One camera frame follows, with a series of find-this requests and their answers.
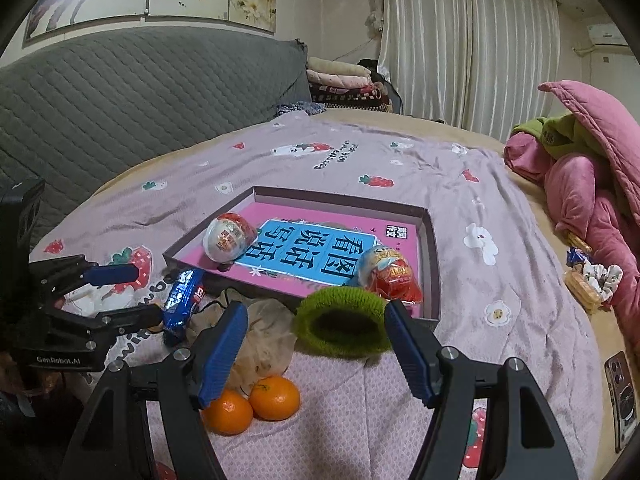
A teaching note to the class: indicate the grey quilted headboard cover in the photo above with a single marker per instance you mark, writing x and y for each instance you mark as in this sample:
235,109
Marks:
125,110

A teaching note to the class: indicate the orange mandarin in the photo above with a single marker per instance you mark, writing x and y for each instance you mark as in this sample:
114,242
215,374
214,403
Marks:
227,412
275,399

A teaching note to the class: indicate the small blue snack packet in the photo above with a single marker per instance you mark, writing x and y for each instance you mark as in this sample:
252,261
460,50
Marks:
577,256

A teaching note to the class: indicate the beige sheer scrunchie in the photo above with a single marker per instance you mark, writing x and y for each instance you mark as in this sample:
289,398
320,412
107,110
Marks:
270,340

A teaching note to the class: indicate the white air conditioner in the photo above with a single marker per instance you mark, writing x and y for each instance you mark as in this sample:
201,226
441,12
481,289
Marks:
607,35

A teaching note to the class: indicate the remote control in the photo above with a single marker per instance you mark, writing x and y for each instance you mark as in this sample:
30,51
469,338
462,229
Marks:
622,400

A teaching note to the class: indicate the red wrapped egg toy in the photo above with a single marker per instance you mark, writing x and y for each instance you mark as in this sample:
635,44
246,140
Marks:
392,275

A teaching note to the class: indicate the green garment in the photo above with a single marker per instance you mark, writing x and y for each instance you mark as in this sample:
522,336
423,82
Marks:
555,132

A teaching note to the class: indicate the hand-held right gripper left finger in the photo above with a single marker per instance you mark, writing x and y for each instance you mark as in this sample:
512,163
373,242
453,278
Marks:
225,355

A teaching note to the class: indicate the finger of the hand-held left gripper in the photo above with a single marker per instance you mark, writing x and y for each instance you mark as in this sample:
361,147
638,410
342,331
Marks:
112,275
132,316

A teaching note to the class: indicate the white pleated curtain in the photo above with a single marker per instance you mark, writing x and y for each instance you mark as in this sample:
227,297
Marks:
465,40

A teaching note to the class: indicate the grey shallow cardboard box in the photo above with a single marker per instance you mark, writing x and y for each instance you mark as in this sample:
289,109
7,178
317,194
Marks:
430,260

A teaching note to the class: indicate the pink quilted garment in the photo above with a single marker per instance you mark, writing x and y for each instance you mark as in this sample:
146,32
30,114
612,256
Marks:
580,195

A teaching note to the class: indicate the white printed scrunchie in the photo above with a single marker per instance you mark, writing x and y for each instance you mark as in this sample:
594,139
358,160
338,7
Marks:
605,277

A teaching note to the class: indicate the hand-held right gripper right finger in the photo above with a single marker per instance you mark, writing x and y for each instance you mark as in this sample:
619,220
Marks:
410,355

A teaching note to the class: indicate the stack of folded blankets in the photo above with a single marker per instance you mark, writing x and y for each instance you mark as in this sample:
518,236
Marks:
340,85

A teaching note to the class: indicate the blue patterned cloth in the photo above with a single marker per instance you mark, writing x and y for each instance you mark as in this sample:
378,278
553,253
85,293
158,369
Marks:
300,109

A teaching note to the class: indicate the blue cookie packet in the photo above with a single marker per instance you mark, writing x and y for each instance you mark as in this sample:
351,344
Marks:
182,300

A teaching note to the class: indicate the green fuzzy scrunchie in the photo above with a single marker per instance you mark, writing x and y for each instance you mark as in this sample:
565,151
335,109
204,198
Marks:
345,305

